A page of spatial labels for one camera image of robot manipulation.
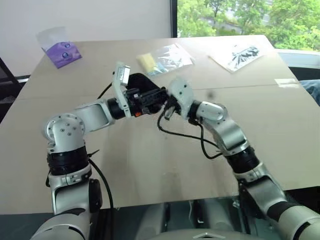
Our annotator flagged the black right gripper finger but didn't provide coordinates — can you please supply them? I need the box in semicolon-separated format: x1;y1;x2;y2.
148;85;168;100

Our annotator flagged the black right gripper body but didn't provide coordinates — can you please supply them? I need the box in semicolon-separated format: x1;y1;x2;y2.
163;97;182;116

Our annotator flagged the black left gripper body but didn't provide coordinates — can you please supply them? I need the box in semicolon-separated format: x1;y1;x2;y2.
125;87;152;118

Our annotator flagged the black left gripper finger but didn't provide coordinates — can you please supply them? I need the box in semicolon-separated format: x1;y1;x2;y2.
146;100;164;115

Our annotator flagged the black drawstring pouch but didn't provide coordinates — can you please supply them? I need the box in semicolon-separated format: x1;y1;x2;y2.
127;72;161;92

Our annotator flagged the clear bag with yellow sponge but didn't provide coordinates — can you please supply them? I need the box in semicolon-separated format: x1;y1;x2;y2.
135;42;196;77

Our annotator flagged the purple tissue pack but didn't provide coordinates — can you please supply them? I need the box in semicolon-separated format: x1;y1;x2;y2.
35;26;83;70

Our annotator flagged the clear tape strip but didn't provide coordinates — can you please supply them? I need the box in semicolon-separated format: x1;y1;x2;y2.
274;77;300;89

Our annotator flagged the silver robot torso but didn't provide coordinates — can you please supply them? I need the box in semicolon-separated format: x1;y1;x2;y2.
136;194;253;240

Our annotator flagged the blue cloth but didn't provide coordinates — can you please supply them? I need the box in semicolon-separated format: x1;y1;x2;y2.
298;79;320;106

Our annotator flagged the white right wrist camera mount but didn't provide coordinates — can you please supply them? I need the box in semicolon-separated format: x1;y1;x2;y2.
166;77;195;119

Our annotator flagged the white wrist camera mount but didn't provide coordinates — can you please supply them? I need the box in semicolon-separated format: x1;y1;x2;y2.
111;61;132;118
166;77;195;119

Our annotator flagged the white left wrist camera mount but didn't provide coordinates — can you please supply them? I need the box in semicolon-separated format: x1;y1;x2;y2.
111;61;132;118

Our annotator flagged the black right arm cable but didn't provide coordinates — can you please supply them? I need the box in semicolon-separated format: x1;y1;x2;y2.
156;109;224;160

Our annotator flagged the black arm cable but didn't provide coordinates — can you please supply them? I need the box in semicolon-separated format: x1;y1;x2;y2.
156;109;224;160
86;83;115;210

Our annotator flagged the dark window frame post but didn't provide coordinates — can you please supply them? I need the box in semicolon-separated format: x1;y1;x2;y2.
170;0;179;39

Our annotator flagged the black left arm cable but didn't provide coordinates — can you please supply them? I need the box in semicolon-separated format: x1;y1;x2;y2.
86;83;115;210

